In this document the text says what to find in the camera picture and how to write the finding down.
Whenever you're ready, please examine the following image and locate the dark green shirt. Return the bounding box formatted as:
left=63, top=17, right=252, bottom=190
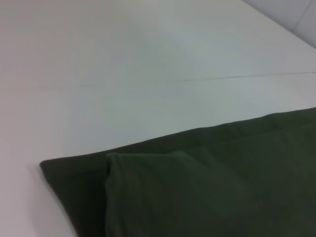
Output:
left=39, top=107, right=316, bottom=237

